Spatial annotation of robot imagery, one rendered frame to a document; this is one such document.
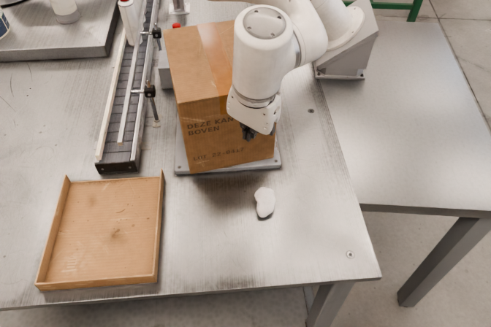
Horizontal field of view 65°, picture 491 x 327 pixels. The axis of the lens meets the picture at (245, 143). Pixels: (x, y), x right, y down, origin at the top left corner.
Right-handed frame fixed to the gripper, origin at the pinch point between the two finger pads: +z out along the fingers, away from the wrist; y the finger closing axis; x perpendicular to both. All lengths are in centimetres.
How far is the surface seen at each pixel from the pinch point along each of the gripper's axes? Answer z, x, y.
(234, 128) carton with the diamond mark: 12.2, -4.8, 6.5
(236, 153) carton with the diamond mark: 22.2, -3.2, 4.5
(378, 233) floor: 112, -41, -57
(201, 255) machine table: 23.5, 23.7, -2.4
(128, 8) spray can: 24, -30, 64
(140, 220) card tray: 26.2, 24.5, 15.9
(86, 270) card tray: 24, 41, 18
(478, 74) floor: 135, -193, -79
